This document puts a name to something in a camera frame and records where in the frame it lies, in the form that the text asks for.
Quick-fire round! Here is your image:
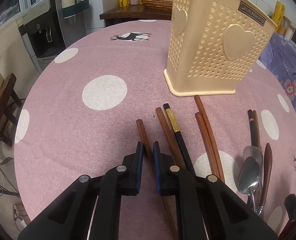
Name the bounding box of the steel spoon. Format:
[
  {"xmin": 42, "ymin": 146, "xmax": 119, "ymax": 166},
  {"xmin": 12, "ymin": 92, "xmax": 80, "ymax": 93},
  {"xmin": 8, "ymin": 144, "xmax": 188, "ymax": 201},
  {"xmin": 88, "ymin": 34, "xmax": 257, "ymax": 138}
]
[
  {"xmin": 243, "ymin": 146, "xmax": 263, "ymax": 206},
  {"xmin": 237, "ymin": 157, "xmax": 260, "ymax": 212}
]

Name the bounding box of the yellow roll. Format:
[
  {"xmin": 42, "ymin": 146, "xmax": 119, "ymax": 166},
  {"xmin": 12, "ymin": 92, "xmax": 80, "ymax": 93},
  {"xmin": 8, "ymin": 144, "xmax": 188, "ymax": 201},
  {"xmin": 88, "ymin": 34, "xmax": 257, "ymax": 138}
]
[{"xmin": 272, "ymin": 1, "xmax": 285, "ymax": 26}]

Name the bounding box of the purple floral cloth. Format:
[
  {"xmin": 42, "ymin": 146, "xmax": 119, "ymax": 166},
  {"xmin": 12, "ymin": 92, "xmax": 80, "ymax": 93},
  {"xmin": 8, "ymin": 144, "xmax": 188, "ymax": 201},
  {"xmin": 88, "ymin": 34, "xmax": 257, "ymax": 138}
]
[{"xmin": 259, "ymin": 33, "xmax": 296, "ymax": 112}]

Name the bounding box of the water dispenser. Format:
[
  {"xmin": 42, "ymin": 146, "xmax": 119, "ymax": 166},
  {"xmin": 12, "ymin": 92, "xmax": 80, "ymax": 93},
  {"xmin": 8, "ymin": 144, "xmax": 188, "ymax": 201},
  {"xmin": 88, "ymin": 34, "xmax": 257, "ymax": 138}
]
[{"xmin": 19, "ymin": 0, "xmax": 86, "ymax": 73}]

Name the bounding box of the pink polka dot tablecloth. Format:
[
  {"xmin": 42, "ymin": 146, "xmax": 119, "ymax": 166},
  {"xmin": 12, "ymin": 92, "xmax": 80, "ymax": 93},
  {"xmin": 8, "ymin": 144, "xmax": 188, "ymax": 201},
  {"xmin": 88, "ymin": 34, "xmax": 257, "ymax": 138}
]
[{"xmin": 14, "ymin": 20, "xmax": 296, "ymax": 233}]

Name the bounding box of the wooden chair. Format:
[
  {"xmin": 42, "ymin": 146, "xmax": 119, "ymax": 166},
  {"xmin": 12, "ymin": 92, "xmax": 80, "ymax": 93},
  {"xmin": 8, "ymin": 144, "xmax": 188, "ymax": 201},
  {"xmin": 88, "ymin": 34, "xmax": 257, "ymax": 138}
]
[{"xmin": 0, "ymin": 73, "xmax": 23, "ymax": 147}]

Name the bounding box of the black chopstick gold band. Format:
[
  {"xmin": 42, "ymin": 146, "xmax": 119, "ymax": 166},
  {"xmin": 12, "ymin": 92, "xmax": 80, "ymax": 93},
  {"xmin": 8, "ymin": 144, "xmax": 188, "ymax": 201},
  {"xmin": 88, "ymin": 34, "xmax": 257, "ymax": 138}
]
[{"xmin": 163, "ymin": 103, "xmax": 196, "ymax": 176}]

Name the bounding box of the brown wooden chopstick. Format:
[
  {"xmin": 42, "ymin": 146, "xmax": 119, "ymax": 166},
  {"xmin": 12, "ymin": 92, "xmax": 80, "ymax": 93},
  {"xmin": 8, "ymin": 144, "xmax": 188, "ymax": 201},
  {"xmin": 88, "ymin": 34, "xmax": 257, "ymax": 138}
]
[
  {"xmin": 155, "ymin": 107, "xmax": 186, "ymax": 169},
  {"xmin": 194, "ymin": 95, "xmax": 225, "ymax": 183},
  {"xmin": 252, "ymin": 110, "xmax": 261, "ymax": 149},
  {"xmin": 195, "ymin": 112, "xmax": 220, "ymax": 178},
  {"xmin": 136, "ymin": 119, "xmax": 178, "ymax": 239}
]

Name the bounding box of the black chopstick thin band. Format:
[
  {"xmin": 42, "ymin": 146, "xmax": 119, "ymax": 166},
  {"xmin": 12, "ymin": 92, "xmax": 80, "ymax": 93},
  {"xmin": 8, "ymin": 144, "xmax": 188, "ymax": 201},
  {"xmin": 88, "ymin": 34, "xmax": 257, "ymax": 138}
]
[{"xmin": 247, "ymin": 109, "xmax": 257, "ymax": 146}]

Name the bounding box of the dark wooden side table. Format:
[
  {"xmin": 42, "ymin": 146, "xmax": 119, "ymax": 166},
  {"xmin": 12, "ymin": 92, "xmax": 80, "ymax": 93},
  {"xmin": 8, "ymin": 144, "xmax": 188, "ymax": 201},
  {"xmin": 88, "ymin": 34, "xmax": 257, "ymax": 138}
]
[{"xmin": 99, "ymin": 5, "xmax": 171, "ymax": 27}]

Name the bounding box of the wooden handled spoon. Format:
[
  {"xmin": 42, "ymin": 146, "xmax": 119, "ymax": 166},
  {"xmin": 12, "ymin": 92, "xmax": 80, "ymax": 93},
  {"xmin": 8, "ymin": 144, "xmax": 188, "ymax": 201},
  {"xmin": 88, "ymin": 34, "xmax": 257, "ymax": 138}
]
[{"xmin": 258, "ymin": 143, "xmax": 273, "ymax": 215}]

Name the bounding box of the beige plastic utensil holder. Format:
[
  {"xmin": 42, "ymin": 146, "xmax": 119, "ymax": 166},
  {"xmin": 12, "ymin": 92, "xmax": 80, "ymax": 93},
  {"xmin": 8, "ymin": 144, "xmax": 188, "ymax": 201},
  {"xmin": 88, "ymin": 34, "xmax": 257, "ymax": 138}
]
[{"xmin": 164, "ymin": 0, "xmax": 276, "ymax": 96}]

